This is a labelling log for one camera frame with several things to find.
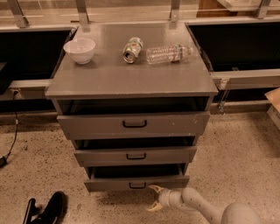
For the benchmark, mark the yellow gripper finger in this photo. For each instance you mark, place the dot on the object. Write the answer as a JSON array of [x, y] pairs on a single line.
[[156, 206], [156, 188]]

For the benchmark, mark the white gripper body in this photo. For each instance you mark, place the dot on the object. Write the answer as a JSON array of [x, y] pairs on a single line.
[[165, 197]]

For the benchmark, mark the grey bottom drawer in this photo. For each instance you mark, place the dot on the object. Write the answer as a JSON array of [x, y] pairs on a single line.
[[135, 177]]

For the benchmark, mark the grey drawer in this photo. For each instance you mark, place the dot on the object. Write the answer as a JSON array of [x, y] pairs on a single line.
[[135, 177], [85, 127], [136, 156]]

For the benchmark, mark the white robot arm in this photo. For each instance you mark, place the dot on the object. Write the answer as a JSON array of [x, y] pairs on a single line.
[[189, 200]]

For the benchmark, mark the grey middle drawer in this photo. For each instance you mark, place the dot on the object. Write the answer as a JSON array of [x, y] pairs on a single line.
[[136, 156]]

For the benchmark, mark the grey top drawer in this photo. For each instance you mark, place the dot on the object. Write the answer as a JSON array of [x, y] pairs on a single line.
[[85, 127]]

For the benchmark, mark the black shoe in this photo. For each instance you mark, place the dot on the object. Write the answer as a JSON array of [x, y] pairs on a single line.
[[53, 210]]

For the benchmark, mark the clear plastic water bottle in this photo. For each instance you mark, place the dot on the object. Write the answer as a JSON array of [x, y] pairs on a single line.
[[169, 53]]

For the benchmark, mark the yellow cardboard box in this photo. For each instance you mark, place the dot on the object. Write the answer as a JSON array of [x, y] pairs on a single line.
[[274, 110]]

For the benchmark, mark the crushed soda can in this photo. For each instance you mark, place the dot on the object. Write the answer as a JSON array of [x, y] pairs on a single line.
[[132, 49]]

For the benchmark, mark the white bowl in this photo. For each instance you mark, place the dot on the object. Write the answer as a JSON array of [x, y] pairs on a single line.
[[80, 50]]

